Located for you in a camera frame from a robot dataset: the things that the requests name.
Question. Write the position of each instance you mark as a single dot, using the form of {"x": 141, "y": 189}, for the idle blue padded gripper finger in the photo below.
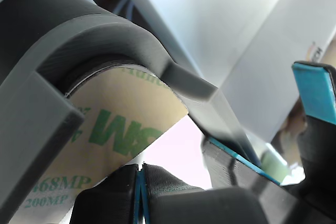
{"x": 320, "y": 98}
{"x": 223, "y": 166}

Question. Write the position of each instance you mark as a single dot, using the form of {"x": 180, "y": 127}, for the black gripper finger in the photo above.
{"x": 110, "y": 200}
{"x": 183, "y": 203}

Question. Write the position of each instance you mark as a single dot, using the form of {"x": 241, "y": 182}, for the tan 3M protective film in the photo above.
{"x": 118, "y": 108}

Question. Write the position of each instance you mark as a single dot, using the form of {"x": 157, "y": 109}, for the white Feetech box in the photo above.
{"x": 275, "y": 51}

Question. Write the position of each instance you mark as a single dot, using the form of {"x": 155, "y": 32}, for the grey device holder fixture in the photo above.
{"x": 105, "y": 40}

